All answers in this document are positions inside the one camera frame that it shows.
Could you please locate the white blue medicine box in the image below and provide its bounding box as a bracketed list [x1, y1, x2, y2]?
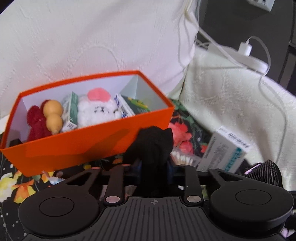
[197, 126, 252, 173]

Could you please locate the black fabric item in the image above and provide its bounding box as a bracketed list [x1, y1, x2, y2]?
[122, 126, 174, 197]

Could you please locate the black polka dot sock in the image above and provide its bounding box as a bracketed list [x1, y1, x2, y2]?
[244, 160, 283, 188]

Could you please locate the white pink plush toy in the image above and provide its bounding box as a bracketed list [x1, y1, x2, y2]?
[77, 87, 121, 128]

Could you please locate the small green printed box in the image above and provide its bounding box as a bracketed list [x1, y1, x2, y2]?
[114, 94, 151, 118]

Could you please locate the cotton swab pack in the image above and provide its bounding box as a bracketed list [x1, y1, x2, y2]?
[171, 150, 201, 168]

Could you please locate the black floral cloth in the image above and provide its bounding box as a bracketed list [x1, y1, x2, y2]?
[1, 100, 212, 240]

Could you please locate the orange cardboard box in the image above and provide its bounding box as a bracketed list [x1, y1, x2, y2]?
[1, 71, 174, 177]

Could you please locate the white green small box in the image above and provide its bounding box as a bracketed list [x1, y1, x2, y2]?
[61, 92, 79, 133]

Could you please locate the wooden gourd toy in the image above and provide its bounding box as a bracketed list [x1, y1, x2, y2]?
[43, 100, 63, 135]

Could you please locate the red pompom yarn toy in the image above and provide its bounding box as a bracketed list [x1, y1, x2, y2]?
[27, 100, 52, 142]

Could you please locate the white power strip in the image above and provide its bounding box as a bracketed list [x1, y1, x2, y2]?
[219, 45, 269, 74]

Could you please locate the white charger plug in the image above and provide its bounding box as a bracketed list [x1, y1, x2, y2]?
[238, 41, 252, 56]

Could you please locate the white pillow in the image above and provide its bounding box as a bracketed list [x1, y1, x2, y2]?
[1, 1, 198, 123]

